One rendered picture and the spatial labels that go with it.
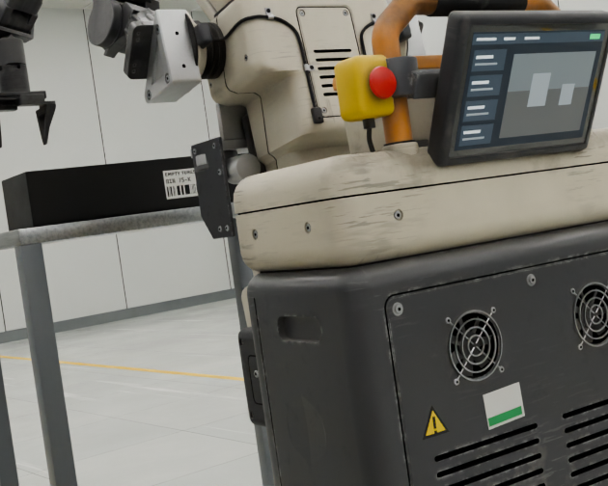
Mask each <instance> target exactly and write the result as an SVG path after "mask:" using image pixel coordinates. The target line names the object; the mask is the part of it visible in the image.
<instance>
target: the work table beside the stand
mask: <svg viewBox="0 0 608 486"><path fill-rule="evenodd" d="M231 205H232V212H233V218H234V225H235V236H234V237H227V238H228V245H229V252H230V259H231V265H232V272H233V279H234V286H235V298H236V305H237V312H238V319H239V326H240V330H242V329H244V328H247V323H246V318H245V313H244V308H243V305H242V300H241V294H242V290H243V289H244V288H245V287H246V286H248V284H249V282H250V281H251V280H252V278H253V277H254V275H253V270H252V269H251V268H249V267H248V266H247V265H246V264H245V263H244V261H243V259H242V256H241V252H240V246H239V239H238V232H237V225H236V218H235V216H236V215H238V214H235V207H234V203H233V202H231ZM198 223H204V220H203V218H202V217H201V210H200V207H199V206H196V207H188V208H181V209H173V210H165V211H157V212H150V213H142V214H134V215H126V216H119V217H111V218H104V219H96V220H89V221H81V222H73V223H65V224H58V225H50V226H42V227H34V228H27V229H15V230H11V231H6V232H2V233H0V251H1V250H8V249H14V250H15V257H16V264H17V270H18V276H19V283H20V289H21V296H22V303H23V308H24V315H25V322H26V328H27V335H28V341H29V347H30V354H31V361H32V368H33V373H34V380H35V387H36V393H37V399H38V406H39V412H40V419H41V431H42V437H43V444H44V450H45V457H46V464H47V469H48V476H49V483H50V486H78V485H77V478H76V472H75V466H74V459H73V452H72V446H71V439H70V432H69V421H68V414H67V407H66V401H65V395H64V388H63V382H62V375H61V368H60V362H59V356H58V349H57V342H56V337H55V330H54V323H53V316H52V310H51V304H50V297H49V291H48V284H47V277H46V271H45V265H44V258H43V251H42V245H43V244H50V243H57V242H65V241H71V240H78V239H85V238H93V237H100V236H106V235H114V234H121V233H128V232H135V231H142V230H156V229H163V228H169V227H177V226H184V225H191V224H198ZM254 427H255V433H256V440H257V447H258V453H259V460H260V467H261V474H262V481H263V486H274V479H273V472H272V466H271V459H270V452H269V445H268V439H267V433H266V427H263V426H258V425H256V424H254ZM0 486H19V482H18V475H17V469H16V462H15V457H14V444H13V438H12V431H11V425H10V419H9V412H8V405H7V399H6V393H5V387H4V380H3V373H2V367H1V361H0Z"/></svg>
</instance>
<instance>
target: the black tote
mask: <svg viewBox="0 0 608 486"><path fill-rule="evenodd" d="M2 188H3V194H4V201H5V207H6V213H7V220H8V227H9V231H11V230H19V229H27V228H34V227H42V226H50V225H58V224H65V223H73V222H81V221H89V220H96V219H104V218H111V217H119V216H126V215H134V214H142V213H150V212H157V211H165V210H173V209H181V208H188V207H196V206H200V204H199V197H198V190H197V183H196V177H195V171H194V164H193V158H191V156H184V157H175V158H164V159H154V160H144V161H133V162H123V163H113V164H102V165H93V166H82V167H71V168H62V169H51V170H41V171H31V172H24V173H22V174H19V175H15V176H13V177H10V178H7V179H5V180H2Z"/></svg>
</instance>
